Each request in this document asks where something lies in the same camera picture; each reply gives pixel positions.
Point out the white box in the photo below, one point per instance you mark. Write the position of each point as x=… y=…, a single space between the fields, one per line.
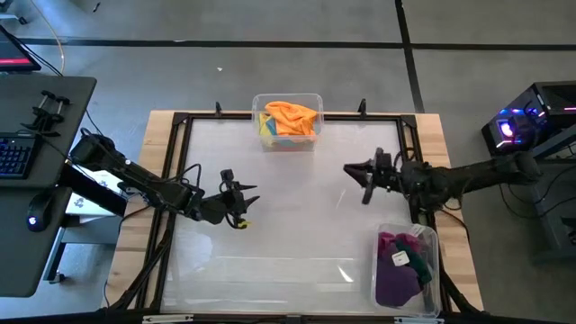
x=90 y=204

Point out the black desk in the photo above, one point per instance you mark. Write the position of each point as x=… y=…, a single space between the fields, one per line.
x=27 y=252

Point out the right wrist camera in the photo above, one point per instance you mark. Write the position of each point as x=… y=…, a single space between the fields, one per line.
x=383 y=158

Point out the magenta towel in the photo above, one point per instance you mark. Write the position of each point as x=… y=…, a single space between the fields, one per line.
x=387 y=243

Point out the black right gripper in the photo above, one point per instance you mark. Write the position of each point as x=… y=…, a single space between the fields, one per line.
x=389 y=180

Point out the silver bracket strip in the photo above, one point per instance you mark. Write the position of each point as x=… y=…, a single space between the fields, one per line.
x=418 y=320
x=166 y=318

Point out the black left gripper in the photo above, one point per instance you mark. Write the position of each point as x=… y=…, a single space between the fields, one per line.
x=220 y=207

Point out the black triangular corner bracket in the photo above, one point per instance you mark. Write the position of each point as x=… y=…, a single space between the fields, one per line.
x=408 y=120
x=180 y=118

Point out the black monitor screen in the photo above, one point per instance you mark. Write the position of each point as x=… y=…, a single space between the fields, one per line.
x=13 y=54

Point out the orange towel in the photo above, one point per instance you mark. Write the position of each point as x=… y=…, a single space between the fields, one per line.
x=292 y=119

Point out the grey desk leg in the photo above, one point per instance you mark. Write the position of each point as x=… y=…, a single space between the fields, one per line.
x=90 y=231

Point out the black frame clamp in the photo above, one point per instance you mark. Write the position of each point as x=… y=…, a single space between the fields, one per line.
x=362 y=107
x=218 y=109

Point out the clear plastic bin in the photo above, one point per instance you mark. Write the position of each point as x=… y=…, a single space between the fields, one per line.
x=432 y=292
x=318 y=135

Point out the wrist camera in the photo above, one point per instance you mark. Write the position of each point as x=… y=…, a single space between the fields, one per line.
x=383 y=158
x=227 y=174

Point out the grey metal stand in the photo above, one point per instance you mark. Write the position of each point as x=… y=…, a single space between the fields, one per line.
x=553 y=180

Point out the dark purple towel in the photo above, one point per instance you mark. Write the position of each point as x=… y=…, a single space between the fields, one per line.
x=396 y=283

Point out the yellow tag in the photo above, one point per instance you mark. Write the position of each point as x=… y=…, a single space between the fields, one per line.
x=244 y=223

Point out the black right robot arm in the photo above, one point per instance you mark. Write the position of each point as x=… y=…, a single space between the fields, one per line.
x=472 y=173

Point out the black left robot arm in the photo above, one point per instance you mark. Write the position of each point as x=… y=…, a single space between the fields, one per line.
x=135 y=173

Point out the black aluminium table frame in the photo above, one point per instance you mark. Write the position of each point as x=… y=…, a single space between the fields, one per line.
x=373 y=117

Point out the black computer mouse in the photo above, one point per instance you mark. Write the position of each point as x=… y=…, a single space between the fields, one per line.
x=40 y=211

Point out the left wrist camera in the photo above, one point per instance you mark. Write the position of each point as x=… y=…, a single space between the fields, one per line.
x=227 y=174

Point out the black backlit keyboard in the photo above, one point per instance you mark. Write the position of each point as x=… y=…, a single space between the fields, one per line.
x=15 y=157

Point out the yellow towel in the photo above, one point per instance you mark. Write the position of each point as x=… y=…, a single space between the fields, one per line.
x=263 y=128

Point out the black clamp mount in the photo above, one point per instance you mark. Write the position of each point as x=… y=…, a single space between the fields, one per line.
x=45 y=117

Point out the black RGB computer tower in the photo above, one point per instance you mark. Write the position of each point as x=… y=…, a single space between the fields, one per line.
x=549 y=103

